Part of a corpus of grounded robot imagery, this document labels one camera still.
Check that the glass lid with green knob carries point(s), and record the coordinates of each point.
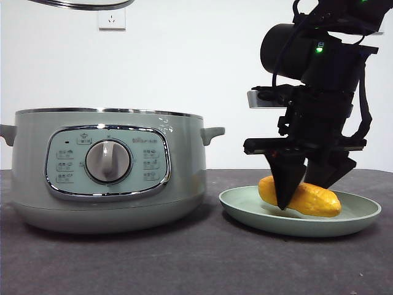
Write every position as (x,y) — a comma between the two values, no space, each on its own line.
(80,6)

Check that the pale green electric steamer pot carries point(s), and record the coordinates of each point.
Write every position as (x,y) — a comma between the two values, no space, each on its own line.
(184,172)

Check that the pale green round plate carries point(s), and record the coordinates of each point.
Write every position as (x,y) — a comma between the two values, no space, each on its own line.
(353,227)

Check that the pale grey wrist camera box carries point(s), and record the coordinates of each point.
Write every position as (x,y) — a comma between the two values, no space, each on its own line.
(259,99)

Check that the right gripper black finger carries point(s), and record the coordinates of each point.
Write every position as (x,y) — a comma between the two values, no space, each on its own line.
(331,172)
(285,181)

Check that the white wall socket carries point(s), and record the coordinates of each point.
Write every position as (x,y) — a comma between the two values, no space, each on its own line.
(112,22)

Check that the yellow corn cob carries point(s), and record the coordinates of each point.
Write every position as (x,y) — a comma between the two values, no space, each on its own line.
(316,199)

